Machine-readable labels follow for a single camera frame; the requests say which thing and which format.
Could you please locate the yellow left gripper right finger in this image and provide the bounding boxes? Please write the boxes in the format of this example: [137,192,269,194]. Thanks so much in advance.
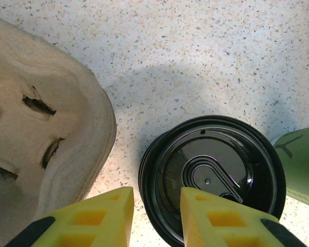
[179,187,309,247]

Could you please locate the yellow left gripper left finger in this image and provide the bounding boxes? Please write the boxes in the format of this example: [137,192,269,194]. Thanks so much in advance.
[4,186,134,247]

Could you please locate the black plastic lid stack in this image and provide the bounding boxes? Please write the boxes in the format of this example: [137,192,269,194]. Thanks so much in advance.
[138,115,286,246]

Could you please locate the pulp cup carrier stack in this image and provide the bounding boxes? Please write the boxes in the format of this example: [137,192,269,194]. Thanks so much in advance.
[0,15,117,247]

